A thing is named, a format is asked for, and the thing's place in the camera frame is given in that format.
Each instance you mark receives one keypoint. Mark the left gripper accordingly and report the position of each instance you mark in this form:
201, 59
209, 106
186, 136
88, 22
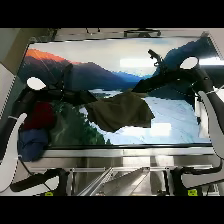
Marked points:
82, 97

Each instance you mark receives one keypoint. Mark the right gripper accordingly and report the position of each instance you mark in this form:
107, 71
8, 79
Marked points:
144, 86

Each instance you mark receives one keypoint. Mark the olive green garment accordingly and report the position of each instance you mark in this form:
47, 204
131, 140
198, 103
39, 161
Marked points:
120, 111

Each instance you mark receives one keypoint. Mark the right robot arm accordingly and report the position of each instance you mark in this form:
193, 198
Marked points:
213, 113

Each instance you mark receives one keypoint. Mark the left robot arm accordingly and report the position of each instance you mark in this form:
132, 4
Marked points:
10, 133

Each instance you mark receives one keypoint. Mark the red garment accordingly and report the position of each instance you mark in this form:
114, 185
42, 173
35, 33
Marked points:
39, 116

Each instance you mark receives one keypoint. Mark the blue garment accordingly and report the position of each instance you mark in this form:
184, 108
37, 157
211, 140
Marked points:
31, 144

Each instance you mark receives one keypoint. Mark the silver frame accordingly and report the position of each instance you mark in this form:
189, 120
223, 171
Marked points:
126, 173

